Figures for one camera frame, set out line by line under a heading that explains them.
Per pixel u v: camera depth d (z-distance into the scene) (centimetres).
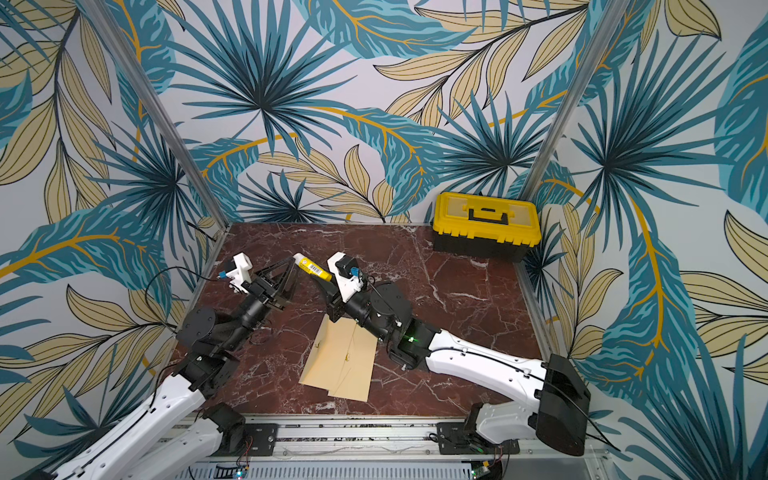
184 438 57
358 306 56
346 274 51
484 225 99
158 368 89
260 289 55
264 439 73
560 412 39
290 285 62
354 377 83
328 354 88
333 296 55
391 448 73
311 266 61
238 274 59
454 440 73
